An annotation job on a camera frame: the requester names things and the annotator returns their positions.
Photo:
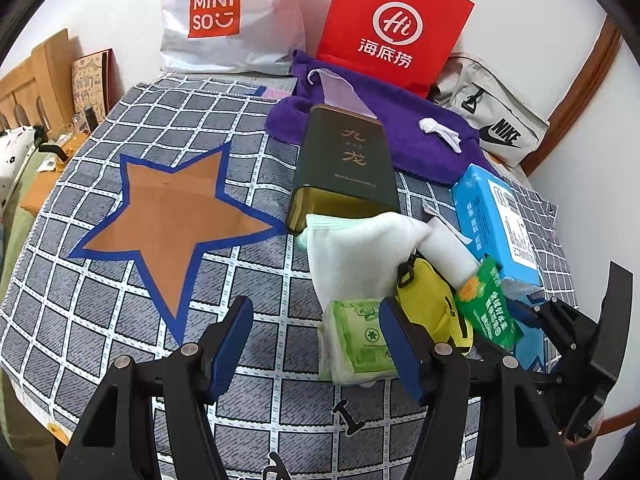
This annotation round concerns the grey waist bag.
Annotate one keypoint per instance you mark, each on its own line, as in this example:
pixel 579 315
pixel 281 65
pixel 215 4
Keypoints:
pixel 500 105

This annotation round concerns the orange star mat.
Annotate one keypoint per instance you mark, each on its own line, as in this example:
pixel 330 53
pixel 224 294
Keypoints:
pixel 170 220

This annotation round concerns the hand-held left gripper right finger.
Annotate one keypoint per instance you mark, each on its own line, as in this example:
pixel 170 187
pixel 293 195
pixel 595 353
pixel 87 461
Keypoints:
pixel 400 352

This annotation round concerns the white crumpled tissue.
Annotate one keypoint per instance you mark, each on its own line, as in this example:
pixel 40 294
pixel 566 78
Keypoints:
pixel 436 127

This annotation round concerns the wooden headboard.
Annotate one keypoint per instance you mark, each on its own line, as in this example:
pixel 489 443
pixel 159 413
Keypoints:
pixel 50 65

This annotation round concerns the white plastic shopping bag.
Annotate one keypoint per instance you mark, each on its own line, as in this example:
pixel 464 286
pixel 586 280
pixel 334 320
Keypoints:
pixel 250 45

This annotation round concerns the pale green tissue pack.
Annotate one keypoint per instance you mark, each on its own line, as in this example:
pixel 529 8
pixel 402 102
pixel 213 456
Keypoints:
pixel 360 340

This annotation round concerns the purple towel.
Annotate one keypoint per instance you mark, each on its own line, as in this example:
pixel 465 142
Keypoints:
pixel 415 152

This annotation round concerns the white cloth glove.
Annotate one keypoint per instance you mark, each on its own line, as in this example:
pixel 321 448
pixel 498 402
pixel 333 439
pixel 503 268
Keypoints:
pixel 350 255

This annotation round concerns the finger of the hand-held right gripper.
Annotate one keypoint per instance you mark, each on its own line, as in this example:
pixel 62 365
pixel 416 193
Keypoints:
pixel 560 330

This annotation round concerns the glass teapot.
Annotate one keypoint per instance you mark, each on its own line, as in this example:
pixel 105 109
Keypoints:
pixel 62 145

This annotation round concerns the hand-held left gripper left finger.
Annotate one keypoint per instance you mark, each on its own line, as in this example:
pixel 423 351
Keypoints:
pixel 227 355

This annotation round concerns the grey checked bedsheet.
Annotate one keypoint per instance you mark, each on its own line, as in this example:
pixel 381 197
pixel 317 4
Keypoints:
pixel 100 335

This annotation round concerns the yellow pouch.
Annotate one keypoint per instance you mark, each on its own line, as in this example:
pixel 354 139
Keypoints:
pixel 430 292

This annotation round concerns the wooden bed frame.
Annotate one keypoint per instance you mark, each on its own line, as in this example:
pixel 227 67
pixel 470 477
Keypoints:
pixel 590 90

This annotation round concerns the red paper bag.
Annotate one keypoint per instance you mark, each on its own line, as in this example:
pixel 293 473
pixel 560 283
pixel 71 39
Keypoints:
pixel 350 35

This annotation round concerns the white dotted cloth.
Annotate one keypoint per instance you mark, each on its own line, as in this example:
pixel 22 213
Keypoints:
pixel 12 155

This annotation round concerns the blue tissue pack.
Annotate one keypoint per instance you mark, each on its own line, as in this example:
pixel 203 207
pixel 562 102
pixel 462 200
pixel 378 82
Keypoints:
pixel 480 210

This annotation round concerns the dark green tin box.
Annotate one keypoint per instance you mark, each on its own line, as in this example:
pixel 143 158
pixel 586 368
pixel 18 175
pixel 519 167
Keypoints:
pixel 345 185

